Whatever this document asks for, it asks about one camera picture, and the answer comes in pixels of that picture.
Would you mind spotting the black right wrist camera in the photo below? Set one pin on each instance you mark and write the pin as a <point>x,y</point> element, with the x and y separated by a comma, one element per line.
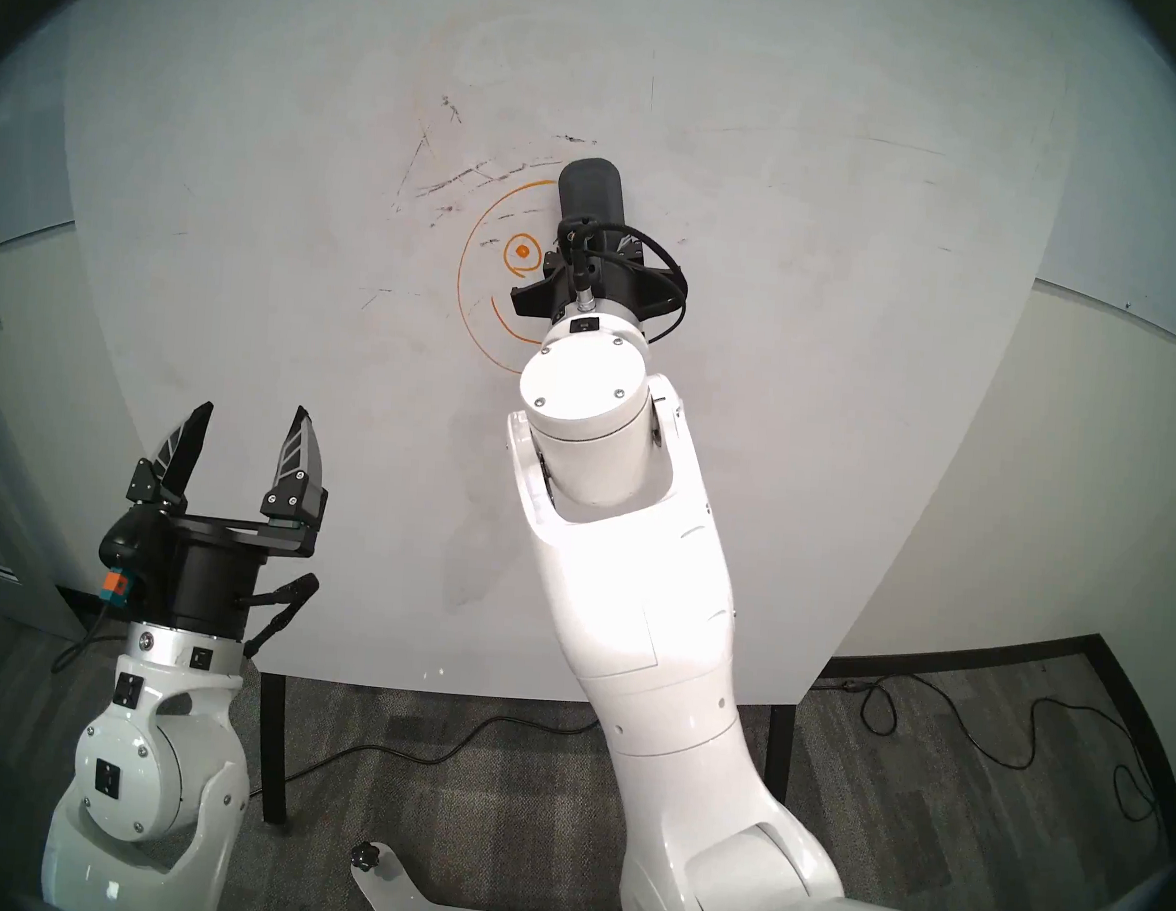
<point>574,248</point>

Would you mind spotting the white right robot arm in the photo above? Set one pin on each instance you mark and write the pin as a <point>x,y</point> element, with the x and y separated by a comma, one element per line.
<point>639,583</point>

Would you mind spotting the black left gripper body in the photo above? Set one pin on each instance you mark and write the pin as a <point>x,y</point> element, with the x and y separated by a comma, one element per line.
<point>213,584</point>

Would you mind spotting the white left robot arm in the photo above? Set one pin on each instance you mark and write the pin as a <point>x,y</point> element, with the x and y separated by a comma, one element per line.
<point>143,789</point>

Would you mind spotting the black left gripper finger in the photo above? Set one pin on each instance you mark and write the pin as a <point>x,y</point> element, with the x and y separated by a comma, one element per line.
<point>174,461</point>
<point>297,479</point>

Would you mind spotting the dark grey whiteboard eraser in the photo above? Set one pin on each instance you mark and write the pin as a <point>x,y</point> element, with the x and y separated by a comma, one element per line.
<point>592,189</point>

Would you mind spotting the wall glass board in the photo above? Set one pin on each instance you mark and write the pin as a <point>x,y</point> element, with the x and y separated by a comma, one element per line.
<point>16,169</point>
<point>1144,248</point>

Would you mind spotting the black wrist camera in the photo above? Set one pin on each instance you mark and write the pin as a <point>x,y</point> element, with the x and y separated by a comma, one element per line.
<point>574,248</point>
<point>136,543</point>

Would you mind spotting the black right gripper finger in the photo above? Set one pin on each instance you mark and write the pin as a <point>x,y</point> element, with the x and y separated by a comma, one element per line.
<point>660,279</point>
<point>534,300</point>

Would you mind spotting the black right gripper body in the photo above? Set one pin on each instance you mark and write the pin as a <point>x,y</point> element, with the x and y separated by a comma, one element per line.
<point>620,289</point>

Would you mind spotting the black star knob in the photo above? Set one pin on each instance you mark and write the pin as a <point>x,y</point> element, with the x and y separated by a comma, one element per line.
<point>366,856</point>

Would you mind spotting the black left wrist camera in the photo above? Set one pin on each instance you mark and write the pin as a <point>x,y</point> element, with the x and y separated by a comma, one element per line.
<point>136,543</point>

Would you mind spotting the large white whiteboard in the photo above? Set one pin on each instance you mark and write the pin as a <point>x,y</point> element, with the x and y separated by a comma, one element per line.
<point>262,236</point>

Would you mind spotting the black table leg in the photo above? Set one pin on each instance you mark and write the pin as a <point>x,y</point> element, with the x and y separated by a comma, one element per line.
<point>274,748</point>
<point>780,754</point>

